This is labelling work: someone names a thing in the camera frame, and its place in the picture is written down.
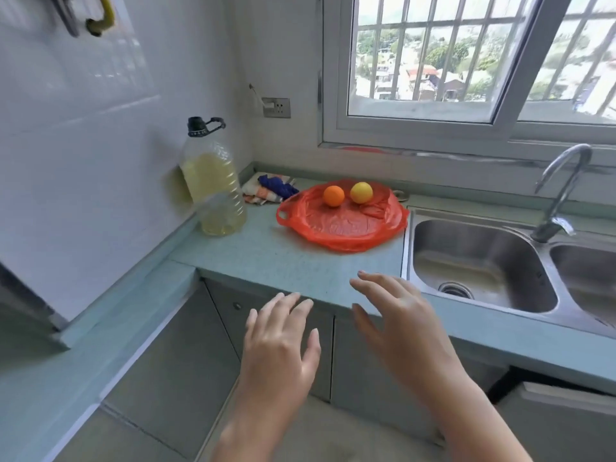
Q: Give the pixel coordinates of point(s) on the person's left little finger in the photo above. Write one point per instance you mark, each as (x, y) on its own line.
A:
(250, 323)

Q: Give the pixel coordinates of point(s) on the person's left hand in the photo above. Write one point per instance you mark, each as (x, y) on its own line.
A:
(274, 360)

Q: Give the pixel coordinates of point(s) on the sink drain strainer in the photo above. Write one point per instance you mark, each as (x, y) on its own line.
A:
(455, 289)

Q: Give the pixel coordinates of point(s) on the person's left thumb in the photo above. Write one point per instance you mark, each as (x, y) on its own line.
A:
(313, 353)

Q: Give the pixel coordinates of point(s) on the yellow lemon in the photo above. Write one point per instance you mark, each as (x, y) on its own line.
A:
(361, 192)

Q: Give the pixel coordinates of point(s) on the clear cooking oil bottle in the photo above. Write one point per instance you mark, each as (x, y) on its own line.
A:
(214, 187)

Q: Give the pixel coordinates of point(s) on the chrome curved faucet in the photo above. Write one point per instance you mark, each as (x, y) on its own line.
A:
(560, 192)

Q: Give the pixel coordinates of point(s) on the stainless steel double sink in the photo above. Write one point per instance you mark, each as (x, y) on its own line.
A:
(481, 264)

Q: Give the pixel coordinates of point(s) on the grey cabinet door with knob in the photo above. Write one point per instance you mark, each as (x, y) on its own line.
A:
(269, 327)

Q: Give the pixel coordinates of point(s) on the red plastic bag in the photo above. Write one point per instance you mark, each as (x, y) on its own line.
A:
(337, 221)

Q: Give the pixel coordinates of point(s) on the crumpled colourful cloth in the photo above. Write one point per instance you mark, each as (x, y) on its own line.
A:
(267, 188)

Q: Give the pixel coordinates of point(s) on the person's right middle finger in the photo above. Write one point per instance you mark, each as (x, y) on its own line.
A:
(385, 279)

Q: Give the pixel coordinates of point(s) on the grey wall socket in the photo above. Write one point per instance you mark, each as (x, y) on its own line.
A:
(276, 107)

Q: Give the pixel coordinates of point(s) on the person's left forearm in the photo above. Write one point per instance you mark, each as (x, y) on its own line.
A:
(255, 428)

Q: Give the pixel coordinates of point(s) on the red object on windowsill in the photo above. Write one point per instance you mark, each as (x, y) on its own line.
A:
(362, 149)

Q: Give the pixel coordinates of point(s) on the person's right thumb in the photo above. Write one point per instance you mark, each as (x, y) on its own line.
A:
(365, 327)

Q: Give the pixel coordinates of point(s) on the orange fruit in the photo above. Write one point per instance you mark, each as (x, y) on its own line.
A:
(333, 196)

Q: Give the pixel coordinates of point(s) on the grey hanging utensil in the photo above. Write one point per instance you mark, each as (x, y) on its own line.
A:
(67, 14)

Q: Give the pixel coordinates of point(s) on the person's right hand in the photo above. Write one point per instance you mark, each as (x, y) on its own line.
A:
(414, 331)

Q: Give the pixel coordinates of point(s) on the person's right forearm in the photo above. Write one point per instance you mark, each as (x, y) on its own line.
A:
(476, 418)

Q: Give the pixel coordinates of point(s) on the person's left middle finger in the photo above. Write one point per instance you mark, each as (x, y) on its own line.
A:
(285, 312)

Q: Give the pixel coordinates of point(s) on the sliding window with metal grille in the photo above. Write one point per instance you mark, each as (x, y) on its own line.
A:
(462, 67)

